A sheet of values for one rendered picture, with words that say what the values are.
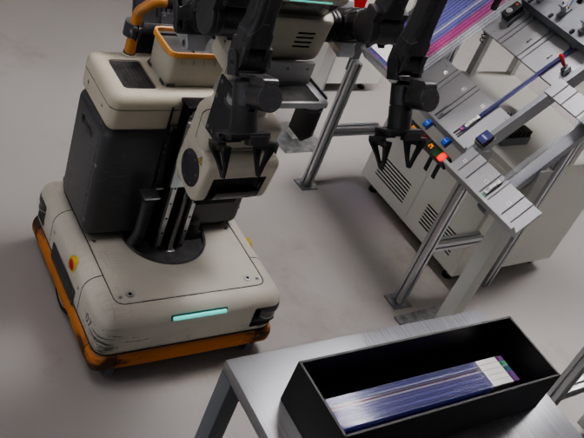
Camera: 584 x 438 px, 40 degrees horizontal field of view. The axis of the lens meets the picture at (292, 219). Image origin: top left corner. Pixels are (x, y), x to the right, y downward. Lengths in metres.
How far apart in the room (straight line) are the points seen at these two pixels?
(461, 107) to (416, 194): 0.64
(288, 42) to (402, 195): 1.66
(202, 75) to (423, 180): 1.38
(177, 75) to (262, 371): 1.02
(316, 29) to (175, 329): 1.00
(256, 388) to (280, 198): 1.97
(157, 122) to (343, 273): 1.21
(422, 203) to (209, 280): 1.24
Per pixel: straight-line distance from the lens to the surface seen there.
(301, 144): 3.86
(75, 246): 2.53
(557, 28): 3.06
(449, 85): 3.03
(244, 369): 1.59
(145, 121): 2.30
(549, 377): 1.77
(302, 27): 1.99
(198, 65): 2.32
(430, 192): 3.41
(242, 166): 2.13
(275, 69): 1.99
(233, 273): 2.57
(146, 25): 2.44
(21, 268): 2.82
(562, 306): 3.74
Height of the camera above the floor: 1.95
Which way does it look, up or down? 35 degrees down
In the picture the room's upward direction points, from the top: 23 degrees clockwise
